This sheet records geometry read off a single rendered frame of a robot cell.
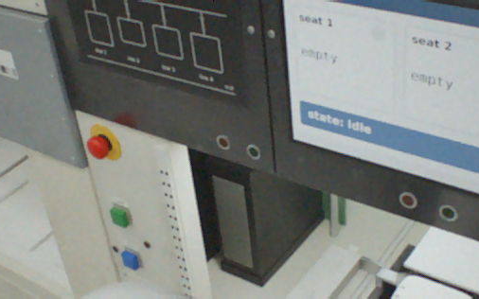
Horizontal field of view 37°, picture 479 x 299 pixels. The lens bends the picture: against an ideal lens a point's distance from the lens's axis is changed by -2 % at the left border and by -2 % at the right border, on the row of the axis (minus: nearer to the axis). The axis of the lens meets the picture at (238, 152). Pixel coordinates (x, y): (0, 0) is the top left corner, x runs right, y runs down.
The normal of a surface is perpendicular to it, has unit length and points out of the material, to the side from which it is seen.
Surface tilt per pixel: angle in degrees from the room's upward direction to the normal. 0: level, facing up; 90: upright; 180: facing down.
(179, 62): 90
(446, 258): 1
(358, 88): 90
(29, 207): 0
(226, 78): 90
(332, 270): 0
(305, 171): 90
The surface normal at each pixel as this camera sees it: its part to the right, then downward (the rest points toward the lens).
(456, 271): -0.09, -0.83
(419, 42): -0.58, 0.51
